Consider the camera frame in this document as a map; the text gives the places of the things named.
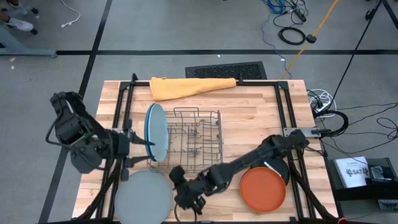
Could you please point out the black power strip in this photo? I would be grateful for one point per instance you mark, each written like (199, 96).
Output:
(300, 15)

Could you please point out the person's shoe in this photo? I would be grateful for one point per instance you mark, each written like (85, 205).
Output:
(20, 25)

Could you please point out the grey desk foot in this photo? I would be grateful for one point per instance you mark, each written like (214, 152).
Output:
(28, 52)

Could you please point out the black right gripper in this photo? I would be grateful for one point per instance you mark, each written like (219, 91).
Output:
(189, 185)

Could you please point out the orange-yellow towel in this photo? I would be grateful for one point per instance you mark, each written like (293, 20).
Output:
(174, 88)

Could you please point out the orange plate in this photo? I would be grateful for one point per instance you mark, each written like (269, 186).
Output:
(262, 189)

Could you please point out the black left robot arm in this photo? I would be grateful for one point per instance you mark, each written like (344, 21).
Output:
(74, 130)

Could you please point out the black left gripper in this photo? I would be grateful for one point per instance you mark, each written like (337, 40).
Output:
(123, 146)

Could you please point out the black round floor puck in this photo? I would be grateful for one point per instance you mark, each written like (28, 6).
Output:
(311, 39)

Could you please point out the black equipment case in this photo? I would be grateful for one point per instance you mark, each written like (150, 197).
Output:
(357, 194)

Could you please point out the light blue plate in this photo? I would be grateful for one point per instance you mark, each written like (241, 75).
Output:
(158, 133)

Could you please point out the white power strip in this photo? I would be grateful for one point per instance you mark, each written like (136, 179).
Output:
(323, 107)

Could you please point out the black metal table frame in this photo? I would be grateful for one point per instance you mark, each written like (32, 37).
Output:
(264, 83)

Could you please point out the grey plate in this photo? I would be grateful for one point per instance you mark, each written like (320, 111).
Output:
(143, 199)

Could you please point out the black plate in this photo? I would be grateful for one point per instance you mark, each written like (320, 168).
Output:
(281, 169)

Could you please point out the white SA7 booklet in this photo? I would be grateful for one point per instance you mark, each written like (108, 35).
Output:
(351, 171)

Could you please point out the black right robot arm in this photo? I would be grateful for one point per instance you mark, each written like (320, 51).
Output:
(248, 158)

